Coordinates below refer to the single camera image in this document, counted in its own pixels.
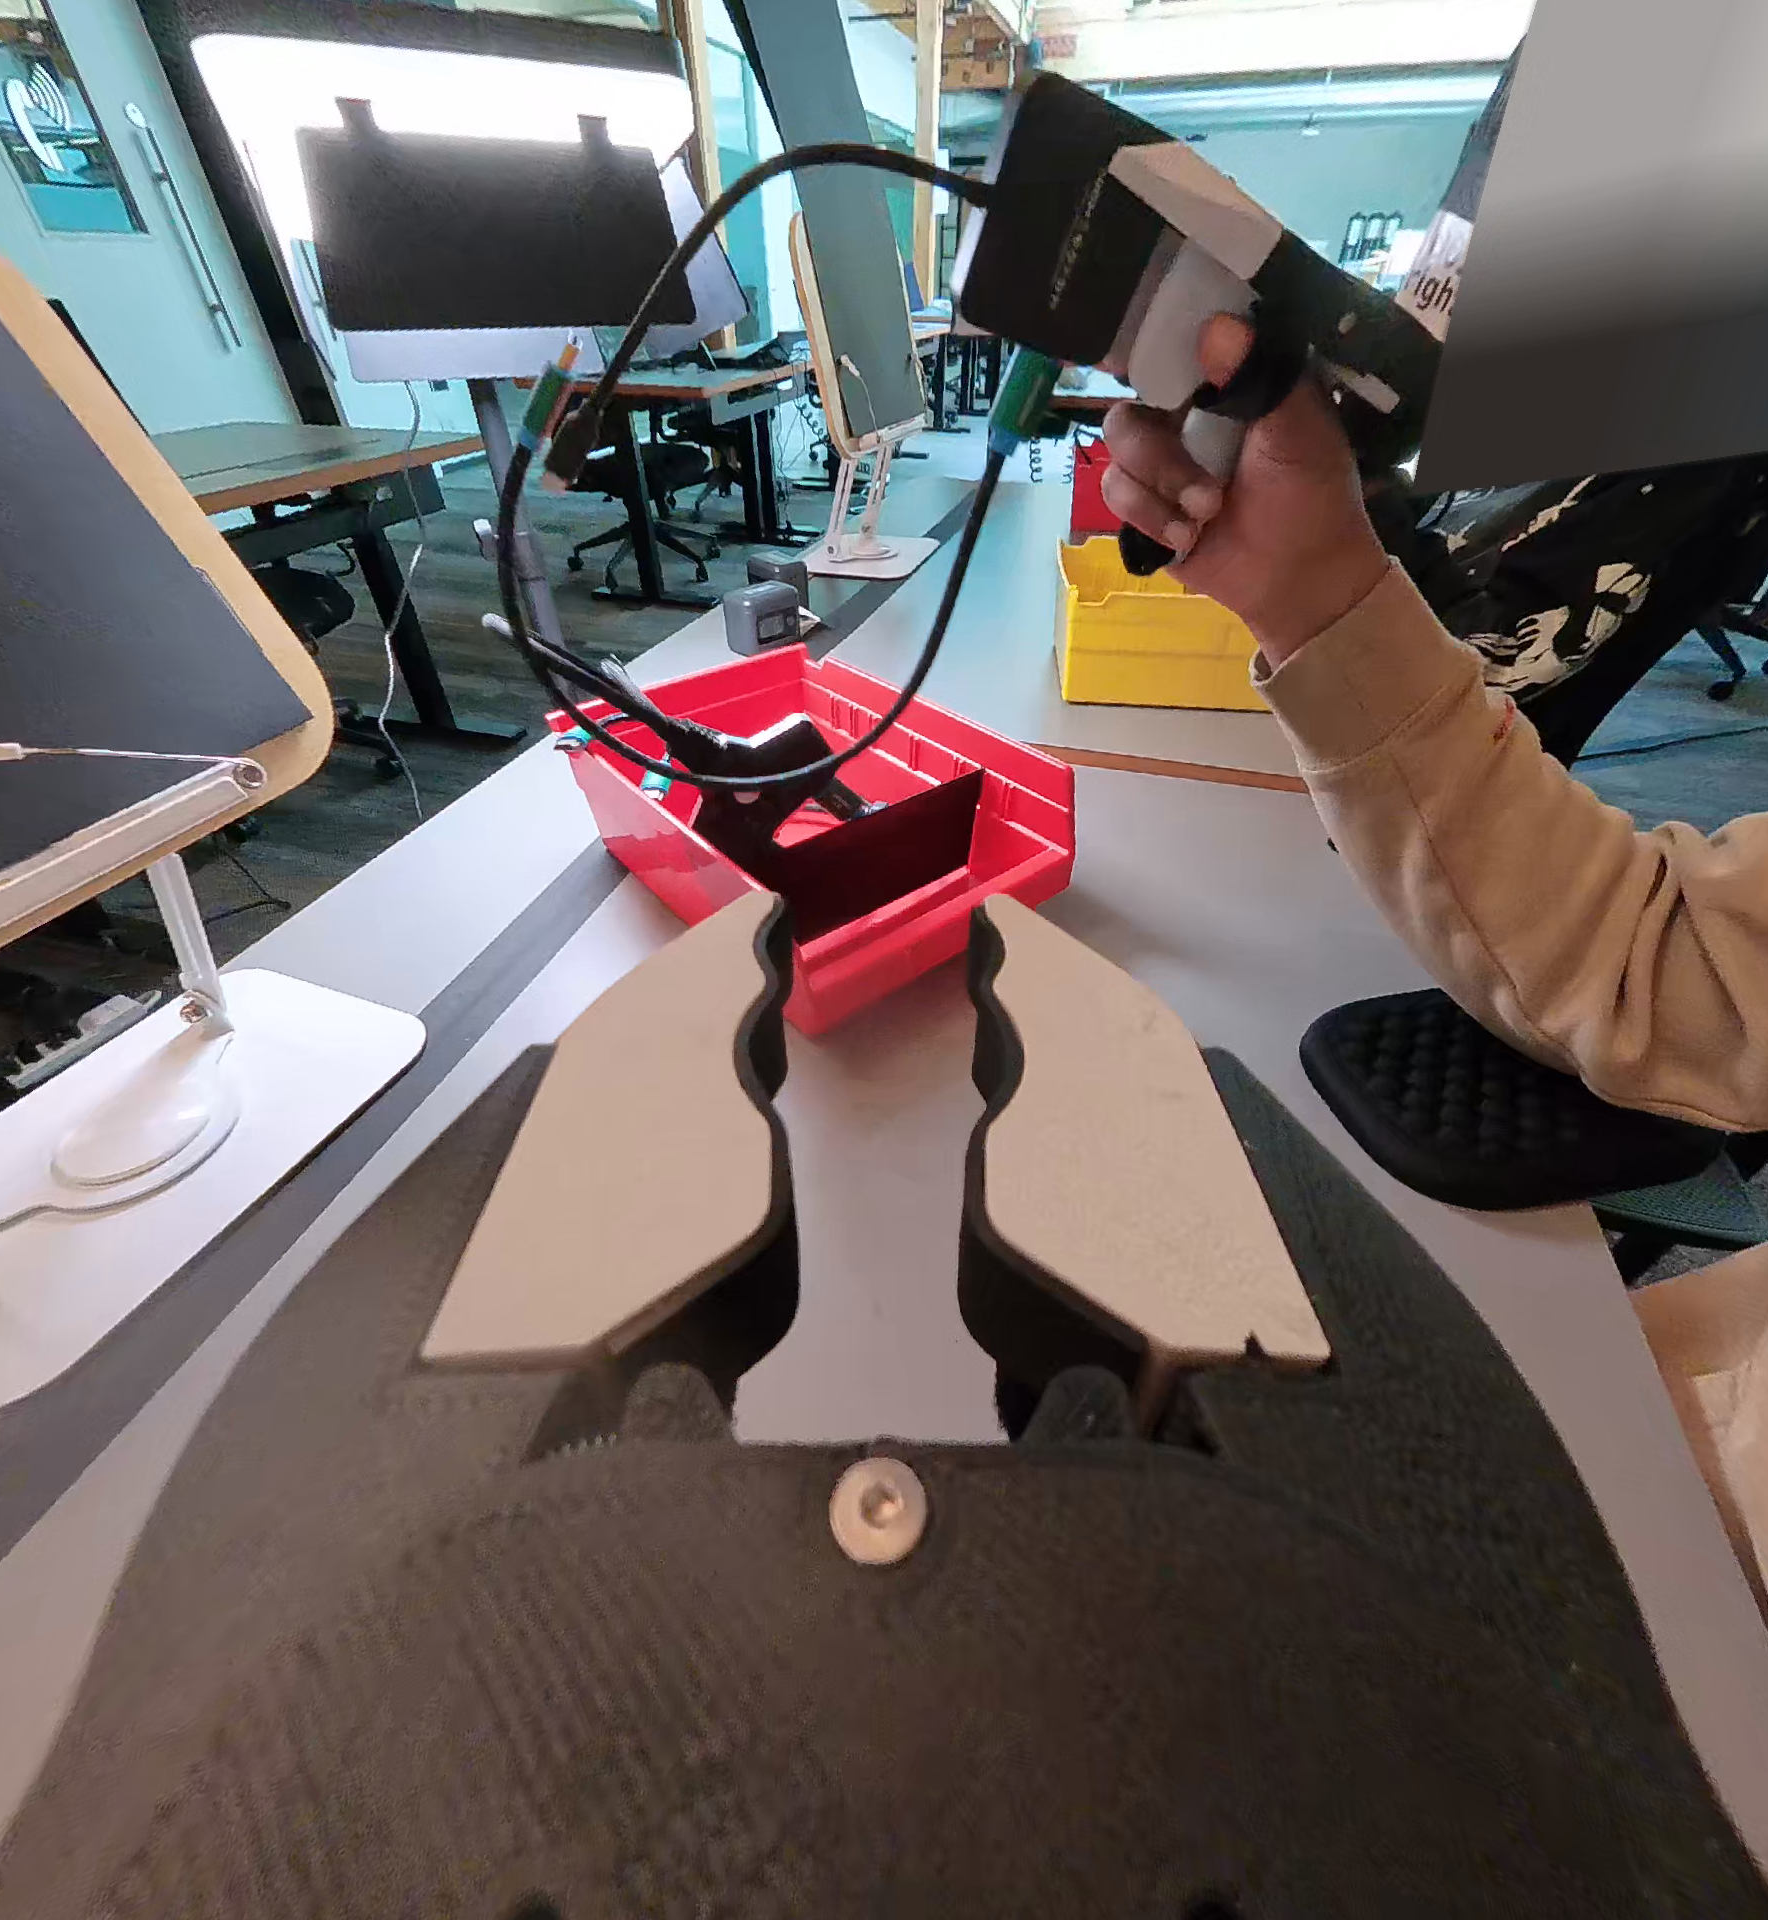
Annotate person's right forearm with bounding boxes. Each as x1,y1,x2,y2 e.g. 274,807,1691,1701
1251,557,1768,1132

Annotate small grey action camera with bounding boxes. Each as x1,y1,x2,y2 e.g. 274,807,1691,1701
724,551,813,657

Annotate black chair armrest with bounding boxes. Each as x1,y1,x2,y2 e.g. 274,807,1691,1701
1299,989,1726,1210

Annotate black board on white stand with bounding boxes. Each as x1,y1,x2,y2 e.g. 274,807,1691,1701
0,737,428,1418

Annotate wooden desk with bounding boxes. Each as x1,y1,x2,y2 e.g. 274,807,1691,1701
149,420,488,752
523,358,813,610

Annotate bright studio light panel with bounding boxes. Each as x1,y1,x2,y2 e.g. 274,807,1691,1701
185,21,755,386

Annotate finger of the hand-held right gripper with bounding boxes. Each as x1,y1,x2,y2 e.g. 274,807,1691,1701
1108,138,1288,287
1115,246,1264,420

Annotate white board stand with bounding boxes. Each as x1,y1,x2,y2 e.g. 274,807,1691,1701
801,426,946,582

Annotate grey light stand pole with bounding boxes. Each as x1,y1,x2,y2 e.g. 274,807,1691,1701
466,376,556,706

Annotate black rectangular board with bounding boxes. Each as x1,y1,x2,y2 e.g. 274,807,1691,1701
297,98,700,334

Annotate black bin divider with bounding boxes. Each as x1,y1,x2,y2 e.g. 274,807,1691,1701
745,769,988,944

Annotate metal door handle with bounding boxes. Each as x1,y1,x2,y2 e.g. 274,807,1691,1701
125,103,244,354

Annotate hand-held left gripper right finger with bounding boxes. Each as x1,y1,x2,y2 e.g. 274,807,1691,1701
958,895,1337,1390

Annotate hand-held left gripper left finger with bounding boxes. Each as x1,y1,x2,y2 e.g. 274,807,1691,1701
420,892,805,1374

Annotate person's right hand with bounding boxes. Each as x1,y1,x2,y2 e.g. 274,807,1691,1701
1099,314,1394,663

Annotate black office chair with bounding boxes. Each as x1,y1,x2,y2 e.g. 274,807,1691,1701
571,438,722,598

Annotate black hdmi adapter with cable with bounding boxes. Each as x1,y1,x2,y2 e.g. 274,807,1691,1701
483,612,886,823
537,66,1175,500

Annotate yellow plastic bin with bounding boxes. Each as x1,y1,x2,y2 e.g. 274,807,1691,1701
1058,536,1276,712

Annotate large dark leaning panel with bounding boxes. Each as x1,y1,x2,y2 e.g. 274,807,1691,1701
727,0,924,436

